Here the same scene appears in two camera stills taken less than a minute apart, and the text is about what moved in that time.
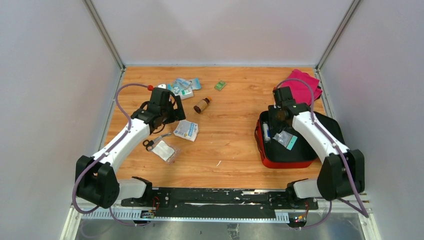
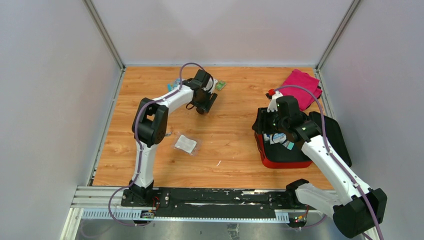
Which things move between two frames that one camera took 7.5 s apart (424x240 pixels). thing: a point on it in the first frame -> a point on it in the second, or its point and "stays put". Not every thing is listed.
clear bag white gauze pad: [165, 150] -> [186, 144]
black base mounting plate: [220, 201] stays put
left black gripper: [176, 114] -> [206, 105]
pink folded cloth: [299, 91] stays put
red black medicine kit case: [284, 148] stays put
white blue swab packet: [187, 130] -> [279, 137]
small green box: [220, 85] stays put
